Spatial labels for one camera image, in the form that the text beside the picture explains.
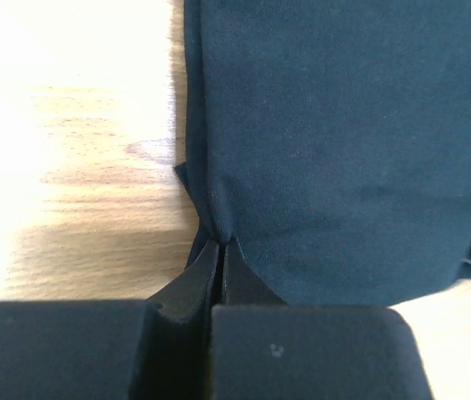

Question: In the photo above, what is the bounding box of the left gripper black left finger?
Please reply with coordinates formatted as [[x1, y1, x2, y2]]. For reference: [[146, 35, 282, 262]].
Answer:
[[0, 242, 219, 399]]

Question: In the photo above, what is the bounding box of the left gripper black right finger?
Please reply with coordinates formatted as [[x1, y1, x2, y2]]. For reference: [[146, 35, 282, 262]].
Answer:
[[211, 241, 432, 400]]

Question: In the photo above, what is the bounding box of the black t shirt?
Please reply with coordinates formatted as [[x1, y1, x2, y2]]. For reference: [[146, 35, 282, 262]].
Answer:
[[178, 1, 471, 306]]

